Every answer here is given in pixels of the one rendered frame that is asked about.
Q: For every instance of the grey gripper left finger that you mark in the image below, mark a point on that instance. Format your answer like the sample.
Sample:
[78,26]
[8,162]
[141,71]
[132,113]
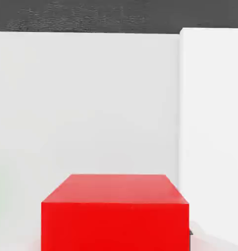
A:
[30,244]

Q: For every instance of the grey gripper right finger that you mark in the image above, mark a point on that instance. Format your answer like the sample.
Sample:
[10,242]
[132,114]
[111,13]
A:
[205,238]

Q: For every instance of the small red cube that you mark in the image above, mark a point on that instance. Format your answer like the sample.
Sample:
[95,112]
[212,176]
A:
[114,225]

